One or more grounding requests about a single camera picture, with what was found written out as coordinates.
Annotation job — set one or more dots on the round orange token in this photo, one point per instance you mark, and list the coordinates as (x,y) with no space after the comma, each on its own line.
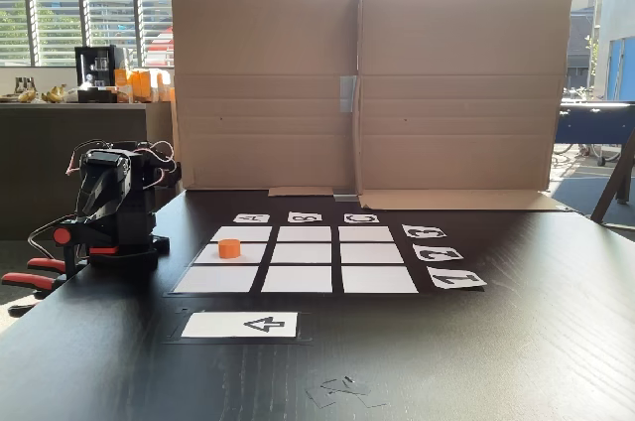
(229,248)

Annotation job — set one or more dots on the white nine-square grid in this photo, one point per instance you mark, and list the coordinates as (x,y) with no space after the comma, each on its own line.
(302,262)

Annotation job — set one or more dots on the red black clamp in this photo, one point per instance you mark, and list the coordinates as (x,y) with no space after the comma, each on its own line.
(30,282)
(62,236)

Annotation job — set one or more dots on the dark counter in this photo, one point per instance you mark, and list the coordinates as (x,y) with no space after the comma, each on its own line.
(39,143)

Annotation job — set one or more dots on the orange cartons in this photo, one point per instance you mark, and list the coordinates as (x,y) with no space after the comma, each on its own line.
(139,81)

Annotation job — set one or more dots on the yellow banana bunch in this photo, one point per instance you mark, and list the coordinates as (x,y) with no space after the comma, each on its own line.
(54,95)
(27,96)

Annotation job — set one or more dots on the black coffee machine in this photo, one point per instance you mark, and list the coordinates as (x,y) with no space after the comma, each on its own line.
(89,56)

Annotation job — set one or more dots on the paper sheet letter A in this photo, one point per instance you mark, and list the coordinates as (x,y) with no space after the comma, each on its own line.
(252,218)

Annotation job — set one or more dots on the white arrow paper sheet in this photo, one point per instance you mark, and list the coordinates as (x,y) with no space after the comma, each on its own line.
(238,324)

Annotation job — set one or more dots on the paper sheet letter B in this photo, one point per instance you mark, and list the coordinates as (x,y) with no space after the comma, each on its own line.
(305,217)

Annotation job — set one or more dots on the grey tape on flap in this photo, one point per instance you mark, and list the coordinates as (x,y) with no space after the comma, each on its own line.
(345,198)

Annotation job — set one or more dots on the paper sheet letter C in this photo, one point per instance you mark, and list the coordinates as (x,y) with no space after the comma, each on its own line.
(361,218)

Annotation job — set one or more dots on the paper sheet number 3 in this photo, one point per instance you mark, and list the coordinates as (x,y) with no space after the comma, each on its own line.
(424,232)

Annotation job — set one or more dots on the paper sheet number 2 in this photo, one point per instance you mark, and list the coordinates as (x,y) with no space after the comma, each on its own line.
(437,253)

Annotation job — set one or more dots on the brown cardboard box screen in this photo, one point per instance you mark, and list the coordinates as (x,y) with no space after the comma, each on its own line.
(446,93)

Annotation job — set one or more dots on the paper sheet number 1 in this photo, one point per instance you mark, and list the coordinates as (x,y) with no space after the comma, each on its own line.
(456,278)

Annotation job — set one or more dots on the wooden stand leg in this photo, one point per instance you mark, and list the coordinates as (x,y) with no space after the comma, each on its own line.
(617,178)

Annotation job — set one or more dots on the grey tape on cardboard wall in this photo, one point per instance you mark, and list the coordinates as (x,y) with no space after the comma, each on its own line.
(348,93)

